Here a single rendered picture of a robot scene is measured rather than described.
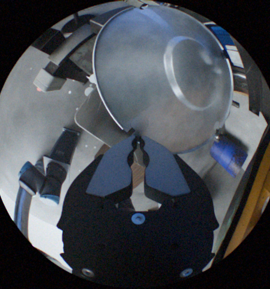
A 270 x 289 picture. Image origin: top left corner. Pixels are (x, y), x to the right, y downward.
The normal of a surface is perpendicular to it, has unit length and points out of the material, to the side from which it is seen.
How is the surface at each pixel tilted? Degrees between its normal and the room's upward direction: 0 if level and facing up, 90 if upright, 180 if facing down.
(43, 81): 0
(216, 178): 90
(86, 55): 0
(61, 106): 0
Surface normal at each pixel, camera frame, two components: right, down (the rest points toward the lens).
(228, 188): -0.66, -0.51
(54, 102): 0.31, 0.50
